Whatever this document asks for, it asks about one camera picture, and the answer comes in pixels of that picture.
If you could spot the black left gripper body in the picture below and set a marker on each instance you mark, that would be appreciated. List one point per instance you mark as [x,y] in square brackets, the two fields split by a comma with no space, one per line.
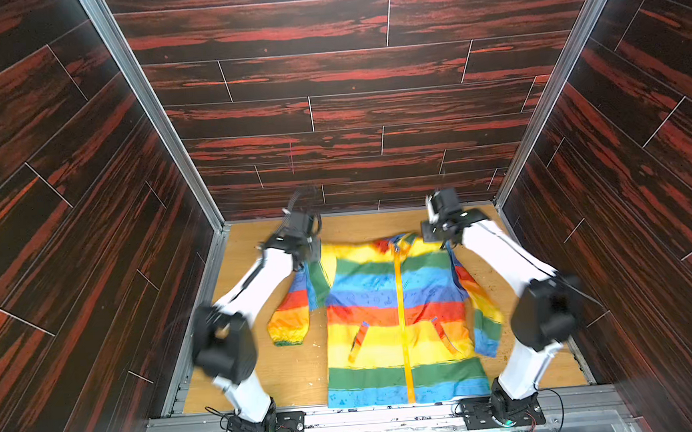
[312,249]

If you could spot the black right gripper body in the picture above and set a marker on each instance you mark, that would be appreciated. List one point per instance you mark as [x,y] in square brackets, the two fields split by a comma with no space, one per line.
[435,232]

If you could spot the rainbow striped zip jacket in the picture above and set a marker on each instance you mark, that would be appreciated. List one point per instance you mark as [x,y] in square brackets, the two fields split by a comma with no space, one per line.
[406,322]

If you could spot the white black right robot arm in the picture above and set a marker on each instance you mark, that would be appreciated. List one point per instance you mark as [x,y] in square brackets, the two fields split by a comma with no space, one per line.
[548,311]

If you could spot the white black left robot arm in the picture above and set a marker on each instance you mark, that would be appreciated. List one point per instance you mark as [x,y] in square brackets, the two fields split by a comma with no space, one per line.
[223,345]

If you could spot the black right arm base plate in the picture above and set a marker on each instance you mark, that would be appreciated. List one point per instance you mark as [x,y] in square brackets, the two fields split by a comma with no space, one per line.
[500,411]

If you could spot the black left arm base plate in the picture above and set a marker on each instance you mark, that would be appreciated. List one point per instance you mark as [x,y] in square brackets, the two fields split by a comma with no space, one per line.
[288,421]

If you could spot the aluminium frame rail left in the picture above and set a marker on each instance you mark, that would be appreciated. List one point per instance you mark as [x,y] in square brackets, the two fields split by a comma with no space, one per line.
[183,372]

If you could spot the aluminium frame post left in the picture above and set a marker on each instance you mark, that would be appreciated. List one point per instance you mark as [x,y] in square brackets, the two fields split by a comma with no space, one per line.
[113,38]

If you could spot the aluminium frame post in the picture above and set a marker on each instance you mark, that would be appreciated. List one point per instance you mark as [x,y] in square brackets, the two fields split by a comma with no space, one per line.
[113,38]
[585,23]

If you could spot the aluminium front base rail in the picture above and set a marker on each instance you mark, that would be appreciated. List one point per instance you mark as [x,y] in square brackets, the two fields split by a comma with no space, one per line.
[582,409]

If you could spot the aluminium frame post right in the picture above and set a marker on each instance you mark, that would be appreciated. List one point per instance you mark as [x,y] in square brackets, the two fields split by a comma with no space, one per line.
[585,23]

